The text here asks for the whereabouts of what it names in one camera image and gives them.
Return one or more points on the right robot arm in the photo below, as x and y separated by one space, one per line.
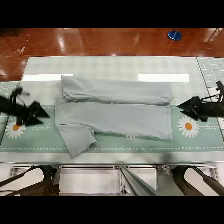
216 108

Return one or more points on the blue round disc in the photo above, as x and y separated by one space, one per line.
174 35

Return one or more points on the silver frame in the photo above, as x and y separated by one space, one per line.
100 158

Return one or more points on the pale grey-blue shirt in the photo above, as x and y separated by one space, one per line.
116 116

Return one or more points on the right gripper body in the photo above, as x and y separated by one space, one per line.
197 108

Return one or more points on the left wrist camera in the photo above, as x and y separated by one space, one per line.
17 92

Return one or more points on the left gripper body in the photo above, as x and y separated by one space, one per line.
24 113

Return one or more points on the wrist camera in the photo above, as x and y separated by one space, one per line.
219 87
17 92

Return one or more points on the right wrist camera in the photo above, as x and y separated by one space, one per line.
219 87

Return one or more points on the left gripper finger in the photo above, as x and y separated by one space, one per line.
32 122
39 110

